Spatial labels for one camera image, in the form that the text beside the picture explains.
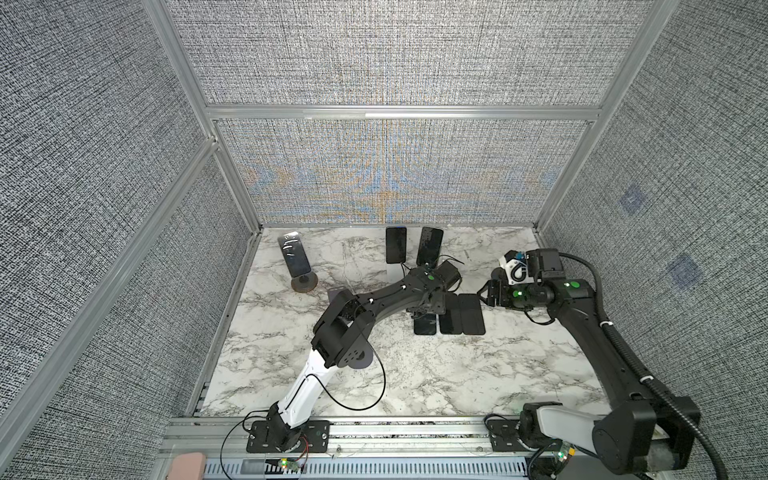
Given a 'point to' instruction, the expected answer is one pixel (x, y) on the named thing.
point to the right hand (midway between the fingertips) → (491, 293)
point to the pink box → (188, 466)
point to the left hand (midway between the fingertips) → (431, 308)
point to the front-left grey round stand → (360, 357)
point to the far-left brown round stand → (305, 283)
